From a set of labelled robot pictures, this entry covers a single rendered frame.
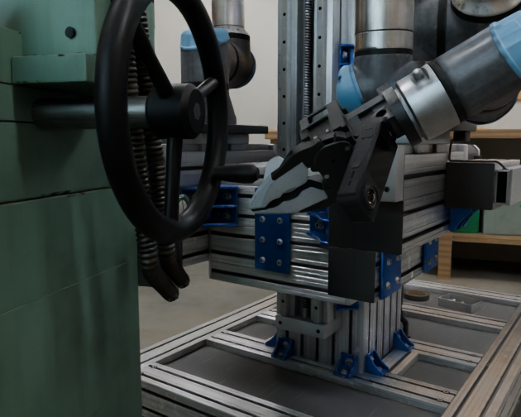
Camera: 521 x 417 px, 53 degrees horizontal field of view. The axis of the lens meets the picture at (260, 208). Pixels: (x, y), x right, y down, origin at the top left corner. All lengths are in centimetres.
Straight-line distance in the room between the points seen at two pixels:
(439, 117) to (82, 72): 38
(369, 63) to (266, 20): 338
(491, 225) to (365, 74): 266
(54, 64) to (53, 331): 32
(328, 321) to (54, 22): 87
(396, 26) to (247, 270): 66
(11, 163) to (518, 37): 55
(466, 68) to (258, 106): 345
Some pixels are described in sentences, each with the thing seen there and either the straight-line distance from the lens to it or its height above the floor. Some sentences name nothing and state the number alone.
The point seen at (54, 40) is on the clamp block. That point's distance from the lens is 65.
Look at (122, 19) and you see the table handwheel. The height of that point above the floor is 88.
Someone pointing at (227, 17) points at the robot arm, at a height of 109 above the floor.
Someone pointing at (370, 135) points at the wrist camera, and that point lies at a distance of 58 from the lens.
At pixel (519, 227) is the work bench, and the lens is 334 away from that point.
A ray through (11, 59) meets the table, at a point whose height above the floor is 87.
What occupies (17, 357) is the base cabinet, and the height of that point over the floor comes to 53.
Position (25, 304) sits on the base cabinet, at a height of 59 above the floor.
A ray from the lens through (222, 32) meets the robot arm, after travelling 129.
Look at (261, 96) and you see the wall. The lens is 399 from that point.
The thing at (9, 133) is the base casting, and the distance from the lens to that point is 64.
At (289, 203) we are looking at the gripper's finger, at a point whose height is 70.
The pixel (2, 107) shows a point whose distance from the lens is 64.
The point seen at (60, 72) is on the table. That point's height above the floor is 85.
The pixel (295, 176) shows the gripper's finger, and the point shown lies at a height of 74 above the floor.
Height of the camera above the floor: 78
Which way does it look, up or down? 7 degrees down
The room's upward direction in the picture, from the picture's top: straight up
